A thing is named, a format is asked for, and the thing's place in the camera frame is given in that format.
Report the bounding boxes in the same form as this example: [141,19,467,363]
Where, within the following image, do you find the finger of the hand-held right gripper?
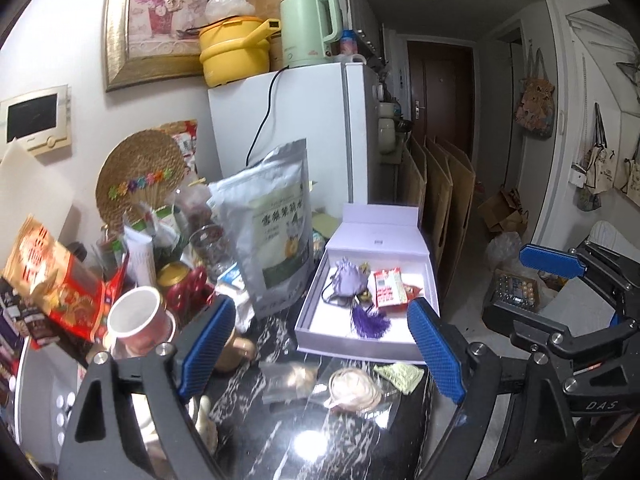
[510,310,640,377]
[518,241,640,312]

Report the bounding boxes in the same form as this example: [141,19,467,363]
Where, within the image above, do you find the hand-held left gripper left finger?
[57,293,237,480]

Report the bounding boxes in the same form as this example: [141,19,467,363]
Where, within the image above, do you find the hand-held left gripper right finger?
[406,297,587,480]

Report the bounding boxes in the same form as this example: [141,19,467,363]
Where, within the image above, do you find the red foil packet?
[402,283,425,312]

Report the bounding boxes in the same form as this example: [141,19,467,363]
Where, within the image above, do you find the white and red packet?
[373,267,410,309]

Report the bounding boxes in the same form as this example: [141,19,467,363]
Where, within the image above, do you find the lavender gift box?
[294,203,441,365]

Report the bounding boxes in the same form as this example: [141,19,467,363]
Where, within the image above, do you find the purple tasseled sachet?
[321,258,392,339]

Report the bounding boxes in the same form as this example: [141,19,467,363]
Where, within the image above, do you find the beige mug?
[215,332,259,374]

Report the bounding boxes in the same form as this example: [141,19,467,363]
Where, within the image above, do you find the green triangular sachet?
[372,362,426,395]

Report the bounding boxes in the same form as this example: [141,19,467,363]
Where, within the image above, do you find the white plastic bag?
[487,232,526,274]

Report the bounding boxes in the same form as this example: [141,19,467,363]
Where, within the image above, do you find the egg carton box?
[481,268,544,334]

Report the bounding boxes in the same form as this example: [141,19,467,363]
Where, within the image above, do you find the brown paper bags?
[477,187,531,236]

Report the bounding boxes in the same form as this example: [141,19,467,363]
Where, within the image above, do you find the pink paper cup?
[107,285,177,359]

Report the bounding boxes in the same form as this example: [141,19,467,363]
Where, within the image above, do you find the gold lidded jar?
[157,262,194,292]

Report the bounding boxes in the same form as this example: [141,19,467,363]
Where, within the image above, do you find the clear plastic bag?
[258,361,321,405]

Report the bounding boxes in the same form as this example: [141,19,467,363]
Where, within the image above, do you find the glass jar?
[189,224,236,281]

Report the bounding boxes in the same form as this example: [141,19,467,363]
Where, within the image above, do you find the beige tote bag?
[574,102,617,212]

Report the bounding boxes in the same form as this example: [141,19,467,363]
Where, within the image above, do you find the brown cardboard sheet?
[424,136,455,281]
[434,138,477,291]
[398,134,429,211]

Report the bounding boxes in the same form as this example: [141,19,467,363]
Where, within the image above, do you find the white tube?
[122,224,159,289]

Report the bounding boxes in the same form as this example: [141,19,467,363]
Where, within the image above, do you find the silver standing pouch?
[207,138,315,320]

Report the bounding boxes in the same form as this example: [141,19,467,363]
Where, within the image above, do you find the patterned tote bag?
[514,47,557,140]

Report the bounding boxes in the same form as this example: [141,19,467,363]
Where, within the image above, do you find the red snack bag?
[2,214,127,344]

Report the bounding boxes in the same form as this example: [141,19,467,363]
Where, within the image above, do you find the round woven mat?
[94,129,190,224]

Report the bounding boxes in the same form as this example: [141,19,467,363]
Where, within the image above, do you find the dark printed box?
[0,279,32,342]

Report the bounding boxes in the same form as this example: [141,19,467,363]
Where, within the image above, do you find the brown door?
[405,40,475,154]

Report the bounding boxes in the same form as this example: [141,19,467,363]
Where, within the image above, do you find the red printed card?
[169,119,199,182]

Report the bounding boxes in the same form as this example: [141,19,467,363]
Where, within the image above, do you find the white fridge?
[207,62,382,212]

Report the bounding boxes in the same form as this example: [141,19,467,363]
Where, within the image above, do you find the white intercom panel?
[0,84,73,155]

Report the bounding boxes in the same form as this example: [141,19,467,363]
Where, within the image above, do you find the pink bottle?
[339,29,369,64]

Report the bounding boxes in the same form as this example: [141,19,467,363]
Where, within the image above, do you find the yellow pot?
[198,16,282,89]

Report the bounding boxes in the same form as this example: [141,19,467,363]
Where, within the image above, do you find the green electric kettle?
[278,0,345,70]

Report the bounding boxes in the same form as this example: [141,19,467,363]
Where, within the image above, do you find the gold framed flower picture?
[103,0,221,94]

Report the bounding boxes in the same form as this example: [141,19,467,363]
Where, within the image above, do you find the clear bag on fridge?
[204,0,256,24]

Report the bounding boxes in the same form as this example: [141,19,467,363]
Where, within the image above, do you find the wooden box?
[234,0,321,72]

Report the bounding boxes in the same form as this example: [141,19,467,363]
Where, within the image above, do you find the red handled scissors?
[167,267,216,312]

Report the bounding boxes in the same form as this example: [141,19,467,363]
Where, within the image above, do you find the white drawstring pouch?
[323,367,384,414]

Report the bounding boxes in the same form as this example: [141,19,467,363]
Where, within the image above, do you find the black power cable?
[244,67,286,167]

